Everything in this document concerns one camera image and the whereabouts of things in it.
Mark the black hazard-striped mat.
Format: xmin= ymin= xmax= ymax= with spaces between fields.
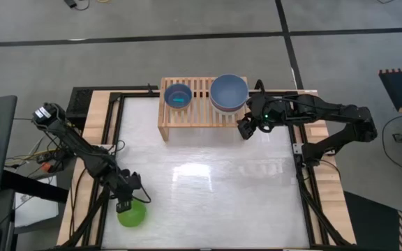
xmin=343 ymin=190 xmax=402 ymax=251

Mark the small green bowl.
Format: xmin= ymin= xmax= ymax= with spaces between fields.
xmin=117 ymin=199 xmax=148 ymax=228

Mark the black aluminium table frame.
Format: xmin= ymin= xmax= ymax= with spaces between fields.
xmin=61 ymin=91 xmax=355 ymax=251

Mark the white paper sheet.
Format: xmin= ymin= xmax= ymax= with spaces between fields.
xmin=14 ymin=176 xmax=59 ymax=229

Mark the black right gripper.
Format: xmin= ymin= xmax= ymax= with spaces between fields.
xmin=237 ymin=93 xmax=288 ymax=140

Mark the large blue bowl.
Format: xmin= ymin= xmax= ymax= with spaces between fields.
xmin=209 ymin=73 xmax=250 ymax=111

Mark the black power strip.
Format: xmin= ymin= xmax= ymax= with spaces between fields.
xmin=36 ymin=149 xmax=66 ymax=165

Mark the pink plastic bowl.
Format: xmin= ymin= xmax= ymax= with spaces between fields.
xmin=211 ymin=100 xmax=248 ymax=114

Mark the wooden slatted shelf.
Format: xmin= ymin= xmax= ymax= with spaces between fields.
xmin=157 ymin=76 xmax=249 ymax=142

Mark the yellow cable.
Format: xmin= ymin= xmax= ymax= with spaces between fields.
xmin=5 ymin=149 xmax=59 ymax=164

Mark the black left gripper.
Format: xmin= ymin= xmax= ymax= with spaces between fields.
xmin=108 ymin=169 xmax=142 ymax=213

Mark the black foam pad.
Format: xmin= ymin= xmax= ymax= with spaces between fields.
xmin=65 ymin=86 xmax=94 ymax=121

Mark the teal plastic bowl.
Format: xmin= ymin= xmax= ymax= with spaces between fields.
xmin=163 ymin=82 xmax=193 ymax=111

